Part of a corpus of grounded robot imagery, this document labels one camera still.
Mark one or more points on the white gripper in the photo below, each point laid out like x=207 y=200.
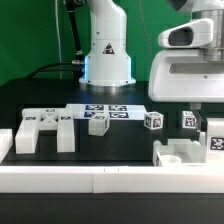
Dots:
x=184 y=76

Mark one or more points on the white chair seat part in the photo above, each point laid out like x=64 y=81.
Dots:
x=180 y=152

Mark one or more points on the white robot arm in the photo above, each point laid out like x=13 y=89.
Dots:
x=108 y=66

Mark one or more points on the white tagged cube far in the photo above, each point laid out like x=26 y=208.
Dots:
x=188 y=120

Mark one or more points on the white tagged cube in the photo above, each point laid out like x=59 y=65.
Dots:
x=153 y=120
x=188 y=120

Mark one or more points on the white tagged cube near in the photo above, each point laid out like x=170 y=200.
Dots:
x=153 y=120

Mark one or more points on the white tag plate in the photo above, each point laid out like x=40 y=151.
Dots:
x=115 y=112

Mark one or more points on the white left fence block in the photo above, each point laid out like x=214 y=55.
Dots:
x=6 y=142

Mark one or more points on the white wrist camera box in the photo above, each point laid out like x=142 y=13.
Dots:
x=197 y=33

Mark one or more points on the white front fence rail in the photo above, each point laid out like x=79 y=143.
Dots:
x=46 y=179

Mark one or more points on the white chair back frame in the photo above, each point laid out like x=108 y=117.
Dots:
x=35 y=120

